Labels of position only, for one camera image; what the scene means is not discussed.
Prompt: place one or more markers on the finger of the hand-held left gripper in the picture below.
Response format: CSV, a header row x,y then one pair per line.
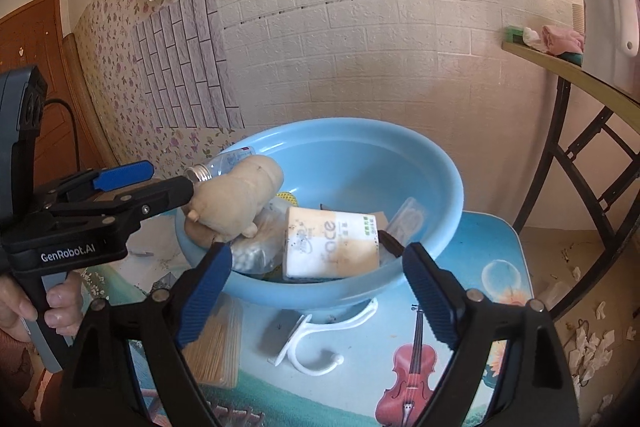
x,y
160,199
125,174

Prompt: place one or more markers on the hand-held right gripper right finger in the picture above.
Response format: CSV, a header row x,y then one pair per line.
x,y
432,302

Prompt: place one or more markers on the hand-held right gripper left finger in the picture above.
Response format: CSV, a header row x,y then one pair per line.
x,y
205,297

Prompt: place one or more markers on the clear plastic bag of beads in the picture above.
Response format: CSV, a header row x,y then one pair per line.
x,y
255,252

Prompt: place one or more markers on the beige plush toy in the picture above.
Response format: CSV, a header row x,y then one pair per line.
x,y
235,197

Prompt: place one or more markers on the white tissue pack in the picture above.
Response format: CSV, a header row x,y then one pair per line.
x,y
330,242

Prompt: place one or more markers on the light blue plastic basin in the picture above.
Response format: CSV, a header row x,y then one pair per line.
x,y
375,167

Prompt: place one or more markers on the printed blue desktop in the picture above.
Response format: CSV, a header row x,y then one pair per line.
x,y
480,237

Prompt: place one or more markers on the person's left hand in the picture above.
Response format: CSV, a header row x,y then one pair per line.
x,y
62,307

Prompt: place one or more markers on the clear box of toothpicks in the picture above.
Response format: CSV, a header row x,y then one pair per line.
x,y
220,347

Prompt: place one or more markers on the clear plastic bottle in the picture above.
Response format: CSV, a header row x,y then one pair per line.
x,y
220,166

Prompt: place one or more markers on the clear plastic box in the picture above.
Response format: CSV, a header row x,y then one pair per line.
x,y
407,217

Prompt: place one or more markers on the white plastic hook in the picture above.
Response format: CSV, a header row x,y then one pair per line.
x,y
300,337

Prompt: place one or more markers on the brown wooden door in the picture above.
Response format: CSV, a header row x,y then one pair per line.
x,y
40,37

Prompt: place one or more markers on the scattered paper scraps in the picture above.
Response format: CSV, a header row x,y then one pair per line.
x,y
590,347

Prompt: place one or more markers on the green sponge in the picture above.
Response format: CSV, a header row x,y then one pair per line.
x,y
514,34

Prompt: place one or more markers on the white crumpled cloth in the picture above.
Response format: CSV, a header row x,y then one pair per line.
x,y
531,37

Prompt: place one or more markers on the pink cloth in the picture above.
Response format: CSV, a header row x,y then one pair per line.
x,y
562,38

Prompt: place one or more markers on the black metal frame table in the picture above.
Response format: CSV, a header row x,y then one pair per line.
x,y
560,107

